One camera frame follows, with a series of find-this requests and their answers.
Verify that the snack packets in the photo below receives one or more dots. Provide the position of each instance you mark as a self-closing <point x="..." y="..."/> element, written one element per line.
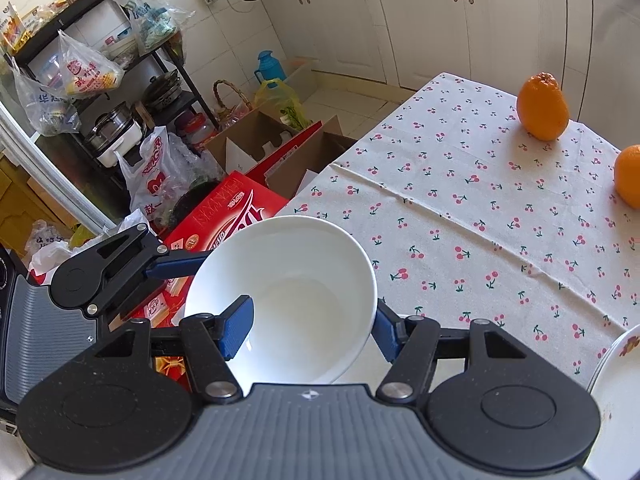
<point x="15" y="27"/>

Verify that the black metal storage rack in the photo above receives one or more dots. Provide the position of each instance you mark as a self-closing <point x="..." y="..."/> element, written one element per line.
<point x="85" y="2"/>

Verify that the white plastic bag red print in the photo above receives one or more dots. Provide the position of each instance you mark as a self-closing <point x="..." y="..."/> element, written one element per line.
<point x="150" y="170"/>

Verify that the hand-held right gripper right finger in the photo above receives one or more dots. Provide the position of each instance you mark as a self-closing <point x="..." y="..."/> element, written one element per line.
<point x="387" y="334"/>

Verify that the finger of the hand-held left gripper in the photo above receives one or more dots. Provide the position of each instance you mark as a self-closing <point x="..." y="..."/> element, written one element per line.
<point x="175" y="265"/>

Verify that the clear plastic bag teal contents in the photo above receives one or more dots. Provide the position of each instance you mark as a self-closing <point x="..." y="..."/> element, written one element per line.
<point x="147" y="20"/>

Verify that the white kitchen cabinets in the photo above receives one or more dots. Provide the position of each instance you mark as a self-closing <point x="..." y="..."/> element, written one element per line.
<point x="410" y="20"/>

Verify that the wicker basket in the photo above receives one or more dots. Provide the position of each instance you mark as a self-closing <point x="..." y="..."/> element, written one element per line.
<point x="227" y="102"/>

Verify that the brown cardboard box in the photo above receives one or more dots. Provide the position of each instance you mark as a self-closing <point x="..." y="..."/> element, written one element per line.
<point x="260" y="140"/>

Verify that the white plate fruit print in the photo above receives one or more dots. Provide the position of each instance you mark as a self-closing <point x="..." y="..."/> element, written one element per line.
<point x="620" y="410"/>

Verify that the blue thermos jug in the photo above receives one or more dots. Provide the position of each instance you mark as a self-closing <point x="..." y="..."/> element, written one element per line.
<point x="267" y="67"/>

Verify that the clear plastic bag blue print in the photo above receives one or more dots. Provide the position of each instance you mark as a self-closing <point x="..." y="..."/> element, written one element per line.
<point x="45" y="105"/>

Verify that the red jar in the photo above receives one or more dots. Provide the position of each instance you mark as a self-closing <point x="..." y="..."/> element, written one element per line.
<point x="192" y="130"/>

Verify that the white bowl pink floral print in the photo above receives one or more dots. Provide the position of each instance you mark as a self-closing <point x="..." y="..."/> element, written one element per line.
<point x="300" y="310"/>

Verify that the crumpled white plastic bag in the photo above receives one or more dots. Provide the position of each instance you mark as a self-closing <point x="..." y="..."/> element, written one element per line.
<point x="50" y="252"/>

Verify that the steel pot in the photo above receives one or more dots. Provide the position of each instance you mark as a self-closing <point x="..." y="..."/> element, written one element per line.
<point x="112" y="130"/>

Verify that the translucent storage container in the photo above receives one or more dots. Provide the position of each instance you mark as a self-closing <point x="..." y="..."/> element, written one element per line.
<point x="305" y="77"/>

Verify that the black pot with lid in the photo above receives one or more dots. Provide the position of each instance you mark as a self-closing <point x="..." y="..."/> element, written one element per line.
<point x="160" y="90"/>

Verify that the red printed carton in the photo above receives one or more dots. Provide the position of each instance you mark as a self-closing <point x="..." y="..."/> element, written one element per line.
<point x="225" y="215"/>

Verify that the orange with green leaf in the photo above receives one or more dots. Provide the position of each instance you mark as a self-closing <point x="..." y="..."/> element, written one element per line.
<point x="629" y="175"/>

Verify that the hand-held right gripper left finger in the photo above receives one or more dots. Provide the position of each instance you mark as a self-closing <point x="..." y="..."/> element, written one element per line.
<point x="235" y="327"/>

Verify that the white bag red yellow print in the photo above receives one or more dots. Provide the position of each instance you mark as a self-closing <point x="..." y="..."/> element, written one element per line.
<point x="87" y="72"/>

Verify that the yellow plastic bag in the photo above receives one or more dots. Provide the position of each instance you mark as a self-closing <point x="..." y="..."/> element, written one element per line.
<point x="280" y="97"/>

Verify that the cherry print tablecloth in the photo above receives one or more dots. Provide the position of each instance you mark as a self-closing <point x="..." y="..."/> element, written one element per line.
<point x="475" y="220"/>

